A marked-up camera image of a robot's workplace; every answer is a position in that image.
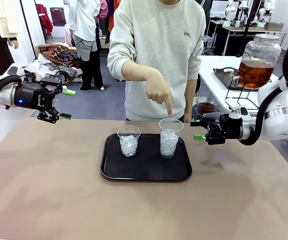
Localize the pile of patterned clothes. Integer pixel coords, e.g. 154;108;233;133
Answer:
25;42;84;85

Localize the white side table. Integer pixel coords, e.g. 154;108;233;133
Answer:
197;55;288;113

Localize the black wire dispenser stand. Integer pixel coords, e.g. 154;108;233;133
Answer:
225;77;272;108

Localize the dark rectangular tray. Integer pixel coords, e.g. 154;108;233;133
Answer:
212;66;242;91

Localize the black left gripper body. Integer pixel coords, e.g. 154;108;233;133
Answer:
15;81;57;111

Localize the glass tea dispenser jar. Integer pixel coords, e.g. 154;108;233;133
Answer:
230;33;281;90

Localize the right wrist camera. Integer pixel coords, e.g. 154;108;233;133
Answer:
225;98;251;120

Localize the grey metal box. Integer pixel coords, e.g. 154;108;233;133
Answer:
265;21;284;31

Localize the dark framed panel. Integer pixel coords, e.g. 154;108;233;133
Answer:
50;7;67;27

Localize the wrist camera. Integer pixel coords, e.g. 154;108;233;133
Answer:
225;98;251;120
7;65;26;78

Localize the short clear iced cup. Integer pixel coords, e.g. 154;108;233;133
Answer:
117;125;141;158

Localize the person's right hand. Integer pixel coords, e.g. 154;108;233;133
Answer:
145;74;173;118

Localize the person in grey sweatshirt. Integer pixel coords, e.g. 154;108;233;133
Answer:
107;0;207;122

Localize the person's right forearm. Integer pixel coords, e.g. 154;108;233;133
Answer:
120;59;159;83

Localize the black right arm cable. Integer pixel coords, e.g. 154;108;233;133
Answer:
238;31;288;146

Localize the glass cup of tea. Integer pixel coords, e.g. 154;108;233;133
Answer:
196;96;219;113

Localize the person's left forearm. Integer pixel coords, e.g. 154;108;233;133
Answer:
183;79;196;113

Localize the red hanging garment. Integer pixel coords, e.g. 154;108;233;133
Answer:
35;3;54;36

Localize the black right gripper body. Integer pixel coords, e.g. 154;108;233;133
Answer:
215;115;243;144

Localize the wooden top workbench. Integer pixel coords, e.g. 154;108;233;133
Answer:
208;19;288;56

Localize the person's left hand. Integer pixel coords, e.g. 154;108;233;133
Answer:
183;109;193;123

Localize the tall clear iced cup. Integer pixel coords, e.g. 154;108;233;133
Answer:
158;118;184;159

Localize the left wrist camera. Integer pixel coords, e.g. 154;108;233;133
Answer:
7;65;26;78

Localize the black plastic serving tray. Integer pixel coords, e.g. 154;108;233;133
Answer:
100;132;193;182

